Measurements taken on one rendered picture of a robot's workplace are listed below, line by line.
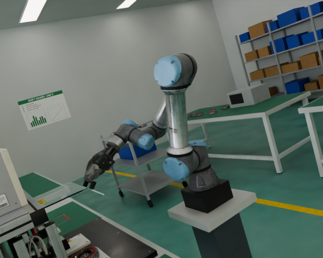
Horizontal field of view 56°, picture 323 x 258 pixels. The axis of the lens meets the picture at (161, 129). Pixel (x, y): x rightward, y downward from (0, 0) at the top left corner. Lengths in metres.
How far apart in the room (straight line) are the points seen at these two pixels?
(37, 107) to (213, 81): 4.76
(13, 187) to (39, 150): 5.50
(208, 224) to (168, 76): 0.65
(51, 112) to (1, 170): 5.60
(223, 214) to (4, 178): 0.89
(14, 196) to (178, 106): 0.69
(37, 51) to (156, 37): 2.94
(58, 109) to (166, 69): 5.64
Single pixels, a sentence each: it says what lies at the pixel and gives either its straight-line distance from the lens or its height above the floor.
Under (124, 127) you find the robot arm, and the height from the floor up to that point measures 1.23.
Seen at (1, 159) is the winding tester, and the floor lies 1.29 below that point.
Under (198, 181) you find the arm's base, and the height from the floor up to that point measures 0.88.
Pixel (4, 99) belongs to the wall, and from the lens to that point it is 6.63.
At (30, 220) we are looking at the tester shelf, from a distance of 1.06.
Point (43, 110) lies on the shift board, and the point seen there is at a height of 1.59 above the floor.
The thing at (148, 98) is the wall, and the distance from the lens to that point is 7.59.
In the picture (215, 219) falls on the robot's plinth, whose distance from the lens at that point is 1.41.
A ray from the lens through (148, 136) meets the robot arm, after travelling 1.44.
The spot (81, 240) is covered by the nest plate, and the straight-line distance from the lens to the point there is 1.60.
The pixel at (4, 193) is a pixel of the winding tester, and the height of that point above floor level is 1.18.
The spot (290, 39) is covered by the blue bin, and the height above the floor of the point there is 1.48.
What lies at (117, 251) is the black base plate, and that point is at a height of 0.77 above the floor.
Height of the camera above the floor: 1.37
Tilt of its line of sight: 8 degrees down
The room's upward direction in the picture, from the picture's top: 18 degrees counter-clockwise
